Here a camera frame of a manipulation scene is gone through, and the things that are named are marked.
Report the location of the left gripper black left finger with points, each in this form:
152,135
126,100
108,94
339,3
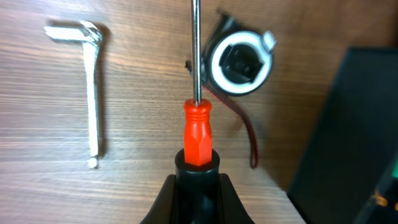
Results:
165,207

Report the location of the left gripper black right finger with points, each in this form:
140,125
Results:
230,208

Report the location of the red and black screwdriver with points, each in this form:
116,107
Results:
197,174

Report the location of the dark green box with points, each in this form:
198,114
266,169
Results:
348,173

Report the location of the black tape measure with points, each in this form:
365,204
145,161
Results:
235,62

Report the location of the silver L-shaped socket wrench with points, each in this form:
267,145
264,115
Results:
89,36

